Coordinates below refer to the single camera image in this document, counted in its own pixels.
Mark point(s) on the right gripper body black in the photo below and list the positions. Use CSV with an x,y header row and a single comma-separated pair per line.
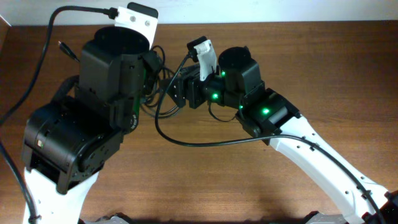
x,y
209,91

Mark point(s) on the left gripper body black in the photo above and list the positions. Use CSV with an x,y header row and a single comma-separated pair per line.
x,y
155,68

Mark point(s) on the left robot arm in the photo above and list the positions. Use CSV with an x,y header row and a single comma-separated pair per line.
x,y
67,141

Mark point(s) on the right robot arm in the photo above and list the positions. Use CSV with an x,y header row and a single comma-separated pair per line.
x,y
233,79

